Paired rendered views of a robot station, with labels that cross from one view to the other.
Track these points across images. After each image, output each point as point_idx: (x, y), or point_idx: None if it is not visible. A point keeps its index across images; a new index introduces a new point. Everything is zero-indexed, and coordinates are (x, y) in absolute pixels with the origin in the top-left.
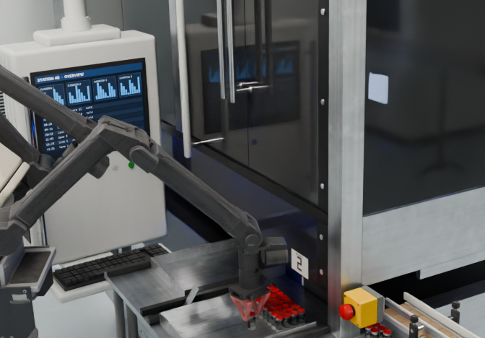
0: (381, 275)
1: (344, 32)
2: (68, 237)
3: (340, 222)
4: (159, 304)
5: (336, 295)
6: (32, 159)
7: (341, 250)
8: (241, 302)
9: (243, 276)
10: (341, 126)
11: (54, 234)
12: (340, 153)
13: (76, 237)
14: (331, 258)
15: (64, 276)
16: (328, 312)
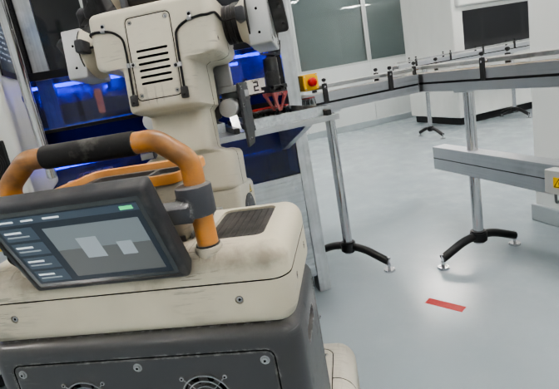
0: None
1: None
2: (37, 172)
3: (289, 34)
4: (233, 127)
5: (294, 83)
6: (111, 5)
7: (293, 51)
8: (282, 92)
9: (277, 75)
10: None
11: None
12: None
13: (39, 174)
14: (286, 62)
15: None
16: (289, 100)
